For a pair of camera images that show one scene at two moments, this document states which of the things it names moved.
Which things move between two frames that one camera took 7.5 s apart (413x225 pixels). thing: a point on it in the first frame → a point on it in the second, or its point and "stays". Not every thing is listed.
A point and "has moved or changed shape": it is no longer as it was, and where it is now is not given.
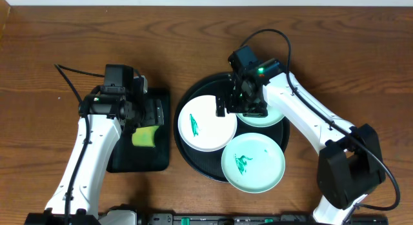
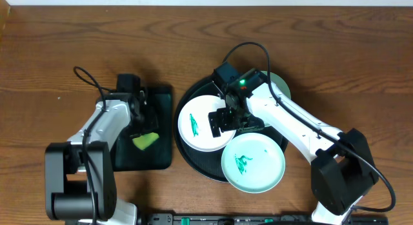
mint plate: (273, 117) has moved or changed shape
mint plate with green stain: (253, 162) stays
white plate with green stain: (201, 129) stays
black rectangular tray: (128, 158) stays
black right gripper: (260, 111) → (226, 125)
